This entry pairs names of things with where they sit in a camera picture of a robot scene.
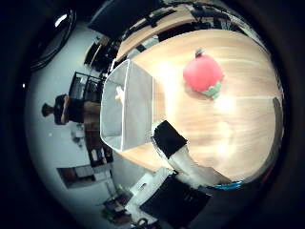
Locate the red plush tomato toy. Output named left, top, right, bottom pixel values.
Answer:
left=182, top=48, right=225, bottom=99

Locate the clear plastic container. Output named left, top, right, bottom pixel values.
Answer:
left=99, top=58, right=155, bottom=153

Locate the small pale yellow toy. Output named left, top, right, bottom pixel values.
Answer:
left=114, top=85, right=126, bottom=105

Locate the brown wooden cabinet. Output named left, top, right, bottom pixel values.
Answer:
left=83, top=100, right=114, bottom=168

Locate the person in dark shirt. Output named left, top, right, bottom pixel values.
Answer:
left=41, top=94, right=86, bottom=126

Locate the long wooden desk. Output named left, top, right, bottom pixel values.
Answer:
left=115, top=4, right=204, bottom=61

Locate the black monitor panel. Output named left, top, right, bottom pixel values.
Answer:
left=87, top=0, right=166, bottom=40

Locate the black wire rack cart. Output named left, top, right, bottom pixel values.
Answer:
left=68, top=72, right=105, bottom=103

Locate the black cable loop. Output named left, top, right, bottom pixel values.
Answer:
left=30, top=9, right=78, bottom=73

